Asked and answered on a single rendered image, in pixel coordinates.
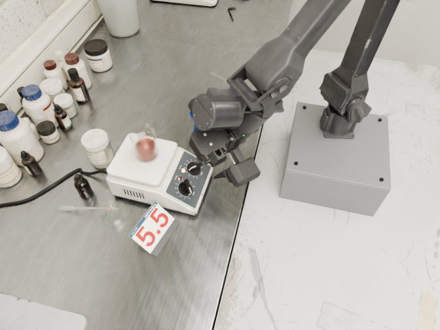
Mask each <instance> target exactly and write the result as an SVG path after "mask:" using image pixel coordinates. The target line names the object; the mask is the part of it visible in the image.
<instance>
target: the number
mask: <svg viewBox="0 0 440 330"><path fill-rule="evenodd" d="M171 219H172V218H171V217H170V216H169V215H168V214H167V213H166V212H165V211H164V210H163V209H162V208H160V207H159V206H158V205H156V206H155V208H154V209H153V211H152V212H151V213H150V214H149V216H148V217H147V218H146V220H145V221H144V222H143V224H142V225H141V226H140V228H139V229H138V230H137V232H136V233H135V234H134V235H133V238H135V239H136V240H137V241H138V242H139V243H140V244H142V245H143V246H144V247H145V248H147V249H148V250H150V249H151V247H152V246H153V244H154V243H155V242H156V240H157V239H158V237H159V236H160V235H161V233H162V231H163V230H164V229H165V228H166V226H167V224H168V223H169V222H170V220H171Z"/></svg>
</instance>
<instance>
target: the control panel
mask: <svg viewBox="0 0 440 330"><path fill-rule="evenodd" d="M190 162H195V163H199V162H201V161H199V160H198V159H197V158H196V157H194V156H192V155H191V154H189V153H188V152H186V151H184V152H183V154H182V157H181V159H180V161H179V164H178V165H177V168H176V170H175V172H174V174H173V177H172V179H171V181H170V184H169V185H168V188H167V189H166V193H168V194H169V195H171V196H173V197H174V198H176V199H178V200H180V201H182V202H184V203H186V204H188V205H189V206H191V207H193V208H196V205H197V203H198V200H199V198H200V195H201V193H202V189H203V188H204V184H205V182H206V180H207V177H208V174H209V172H210V169H211V166H210V165H208V164H205V163H204V162H201V163H203V165H202V166H201V167H200V169H201V171H200V173H199V174H198V175H192V174H190V173H189V172H188V169H187V165H188V164H189V163H190ZM182 169H185V172H182ZM179 176H181V177H182V179H179ZM186 179H188V180H189V183H190V184H191V186H192V193H191V194H190V195H189V196H184V195H182V194H181V193H180V192H179V184H180V183H181V182H184V180H186Z"/></svg>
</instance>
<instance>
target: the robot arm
mask: <svg viewBox="0 0 440 330"><path fill-rule="evenodd" d="M350 2H351V0H307V1H306V3H305V4H304V5H303V6H302V8H301V9H300V11H299V12H298V13H297V14H296V15H295V17H294V18H293V19H292V21H291V22H290V23H289V25H288V26H287V27H286V29H285V30H284V31H283V32H282V33H281V34H280V36H279V37H277V38H275V39H272V40H270V41H268V42H266V43H265V44H264V45H263V46H262V47H261V48H260V49H259V50H258V51H257V52H256V53H255V54H254V55H253V56H252V57H251V58H250V59H249V60H248V61H247V62H246V63H245V64H244V65H243V66H242V67H241V68H240V69H238V70H237V71H236V72H235V73H234V74H232V75H231V76H230V77H229V78H228V79H227V82H228V83H229V84H230V86H231V88H230V89H220V88H208V90H207V92H206V93H202V94H199V95H198V96H197V97H196V98H193V99H192V100H191V101H190V102H189V104H188V107H189V109H190V110H191V111H190V113H189V114H190V116H191V118H192V120H193V121H194V131H193V133H192V134H191V137H190V140H189V145H190V147H191V148H192V150H193V151H194V153H195V155H196V157H197V159H198V160H199V161H201V162H204V163H205V164H210V165H211V167H214V166H216V165H218V164H220V163H222V162H224V161H225V160H226V159H227V156H226V155H228V154H229V156H230V158H231V159H232V161H233V162H234V164H233V165H232V166H231V167H230V168H227V169H225V170H223V171H222V172H220V173H219V174H217V175H216V176H215V177H214V179H219V178H223V177H225V178H226V179H227V180H228V182H229V183H233V185H234V186H235V187H239V186H241V185H244V184H246V183H248V182H250V181H252V180H254V179H256V178H258V177H259V176H260V174H261V172H260V170H259V169H258V167H257V165H256V163H255V162H254V160H253V159H252V157H250V158H248V159H245V158H244V156H243V154H242V153H241V151H240V149H239V148H238V146H240V145H241V144H243V143H245V142H246V139H247V138H248V137H249V136H250V135H252V134H254V133H255V132H256V131H258V128H259V127H260V126H261V125H262V124H264V123H265V122H266V121H267V120H268V119H269V118H270V117H271V116H272V115H273V114H274V113H283V112H284V107H283V100H282V99H283V98H284V97H286V96H287V95H288V94H289V93H290V91H291V90H292V89H293V87H294V86H295V84H296V83H297V81H298V80H299V78H300V77H301V75H302V73H303V69H304V63H305V59H306V57H307V56H308V54H309V52H310V51H311V50H312V49H313V48H314V46H315V45H316V43H317V42H318V41H319V40H320V39H321V38H322V36H323V35H324V34H325V32H326V31H327V30H328V29H329V28H330V27H331V25H332V24H333V22H334V21H335V20H336V19H337V18H338V17H339V15H340V14H341V13H342V11H343V10H344V9H345V8H346V7H347V6H348V4H349V3H350ZM399 2H400V0H365V2H364V4H363V7H362V10H361V12H360V15H359V18H358V20H357V23H356V26H355V28H354V31H353V33H352V36H351V38H350V41H349V43H348V46H347V49H346V52H345V54H344V57H343V59H342V62H341V64H340V66H338V67H337V68H336V69H334V70H333V71H332V72H330V73H326V74H325V75H324V78H323V82H322V84H321V86H320V87H319V89H320V90H321V92H320V94H321V95H322V96H323V98H324V100H326V101H327V102H328V105H327V108H325V109H324V110H323V114H322V116H321V120H320V124H321V129H322V130H323V135H324V138H331V139H354V138H355V135H354V128H355V127H356V124H357V123H361V122H362V120H363V118H365V117H366V116H367V115H368V114H369V113H370V111H371V110H372V108H371V107H370V106H369V105H368V104H367V103H365V99H366V97H367V94H368V91H369V82H368V77H367V72H368V70H369V68H370V66H371V63H372V61H373V59H374V57H375V54H376V52H377V50H378V48H379V46H380V44H381V42H382V39H383V37H384V35H385V33H386V30H387V29H388V26H389V25H390V22H391V20H392V18H393V16H394V13H395V11H396V9H397V7H398V4H399ZM246 79H248V80H249V81H250V82H251V84H252V85H253V86H254V87H255V88H256V89H257V90H251V88H250V87H249V86H248V85H247V84H246V83H245V82H244V80H246Z"/></svg>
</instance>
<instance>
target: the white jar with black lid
mask: <svg viewBox="0 0 440 330"><path fill-rule="evenodd" d="M84 51H85V54H86V57H87V60H88V63H89V66H90V68H91V70H93V71H95V72H103V71H107V70H108V69H110V68H111V67H112V65H113V63H112V59H111V55H110V53H109V49H108V46H107V43H106V41H104V40H103V39H92V40H90V41H88V42H86V43H85V44H84Z"/></svg>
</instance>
